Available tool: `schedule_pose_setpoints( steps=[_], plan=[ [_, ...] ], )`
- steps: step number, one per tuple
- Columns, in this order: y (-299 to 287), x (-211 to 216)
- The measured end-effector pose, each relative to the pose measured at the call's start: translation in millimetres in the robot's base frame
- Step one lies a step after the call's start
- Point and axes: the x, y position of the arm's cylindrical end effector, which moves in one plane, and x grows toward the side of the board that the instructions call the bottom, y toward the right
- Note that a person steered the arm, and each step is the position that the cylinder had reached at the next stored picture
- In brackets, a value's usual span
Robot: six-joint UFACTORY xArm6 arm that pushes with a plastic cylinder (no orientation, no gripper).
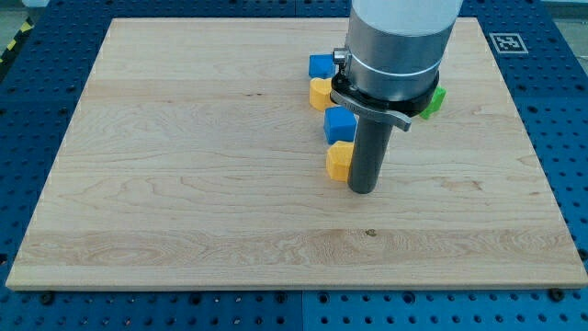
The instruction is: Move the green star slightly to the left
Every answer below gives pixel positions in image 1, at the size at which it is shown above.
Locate blue block upper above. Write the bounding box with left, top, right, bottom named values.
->
left=308, top=54, right=335, bottom=79

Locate yellow black hazard tape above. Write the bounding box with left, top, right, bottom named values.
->
left=1, top=17, right=35, bottom=66

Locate green star block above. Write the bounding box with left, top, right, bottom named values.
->
left=419, top=86, right=447, bottom=120

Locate blue cube block middle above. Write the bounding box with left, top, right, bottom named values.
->
left=323, top=106, right=357, bottom=144

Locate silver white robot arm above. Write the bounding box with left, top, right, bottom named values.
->
left=345, top=0, right=462, bottom=101

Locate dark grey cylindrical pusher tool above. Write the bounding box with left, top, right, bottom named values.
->
left=347, top=118, right=392, bottom=194

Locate yellow block upper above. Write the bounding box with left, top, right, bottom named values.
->
left=309, top=77, right=336, bottom=111

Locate yellow hexagon block lower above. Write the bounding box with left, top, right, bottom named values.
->
left=326, top=141, right=354, bottom=182

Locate white fiducial marker tag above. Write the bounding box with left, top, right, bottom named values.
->
left=489, top=32, right=528, bottom=54

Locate light wooden board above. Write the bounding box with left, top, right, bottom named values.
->
left=6, top=18, right=587, bottom=291

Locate black clamp with silver lever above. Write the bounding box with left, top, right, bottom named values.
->
left=330, top=48, right=439, bottom=131

